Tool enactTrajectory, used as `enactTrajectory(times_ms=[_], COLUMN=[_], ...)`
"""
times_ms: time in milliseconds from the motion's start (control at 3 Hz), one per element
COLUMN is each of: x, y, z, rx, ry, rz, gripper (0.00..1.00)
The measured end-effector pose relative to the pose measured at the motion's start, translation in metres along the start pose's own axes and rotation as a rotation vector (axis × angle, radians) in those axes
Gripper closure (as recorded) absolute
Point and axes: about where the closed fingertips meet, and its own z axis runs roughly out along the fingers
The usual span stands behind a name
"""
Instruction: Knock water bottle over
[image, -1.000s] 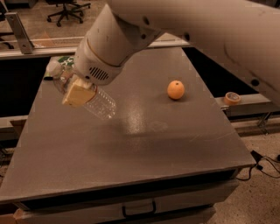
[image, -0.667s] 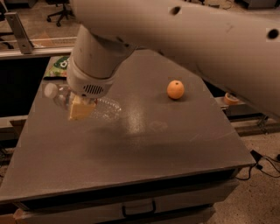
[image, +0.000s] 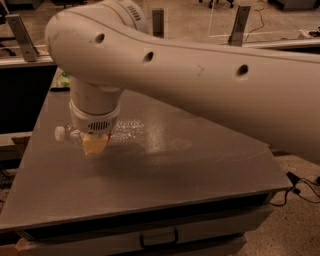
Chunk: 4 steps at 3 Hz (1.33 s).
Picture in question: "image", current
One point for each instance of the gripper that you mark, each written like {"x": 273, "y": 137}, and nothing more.
{"x": 95, "y": 122}

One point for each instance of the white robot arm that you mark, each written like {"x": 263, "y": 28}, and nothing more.
{"x": 272, "y": 96}

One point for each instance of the green snack bag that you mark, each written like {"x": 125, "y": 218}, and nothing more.
{"x": 61, "y": 83}

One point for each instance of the grey drawer front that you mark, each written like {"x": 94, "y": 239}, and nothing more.
{"x": 222, "y": 235}

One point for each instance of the left metal bracket post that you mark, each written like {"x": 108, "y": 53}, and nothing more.
{"x": 28, "y": 50}

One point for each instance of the metal bracket post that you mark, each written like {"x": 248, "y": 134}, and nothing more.
{"x": 158, "y": 22}
{"x": 236, "y": 36}
{"x": 28, "y": 50}

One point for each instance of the black drawer handle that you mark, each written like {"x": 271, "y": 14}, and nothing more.
{"x": 159, "y": 238}

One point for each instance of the middle metal bracket post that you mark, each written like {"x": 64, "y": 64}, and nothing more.
{"x": 158, "y": 22}

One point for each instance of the right metal bracket post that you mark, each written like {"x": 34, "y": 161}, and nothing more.
{"x": 236, "y": 36}

